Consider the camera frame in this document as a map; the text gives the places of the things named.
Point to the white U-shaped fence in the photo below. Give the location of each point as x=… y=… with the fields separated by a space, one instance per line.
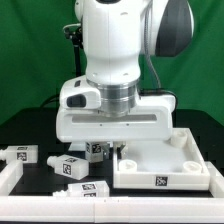
x=119 y=209

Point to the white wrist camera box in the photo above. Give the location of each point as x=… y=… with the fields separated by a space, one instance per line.
x=77 y=93

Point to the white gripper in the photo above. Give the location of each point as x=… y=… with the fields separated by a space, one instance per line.
x=150 y=119

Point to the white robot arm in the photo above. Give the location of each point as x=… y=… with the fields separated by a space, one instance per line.
x=104 y=105

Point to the black camera on stand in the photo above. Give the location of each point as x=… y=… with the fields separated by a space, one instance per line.
x=73 y=32

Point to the white sheet with markers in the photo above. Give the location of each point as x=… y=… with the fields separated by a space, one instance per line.
x=77 y=146

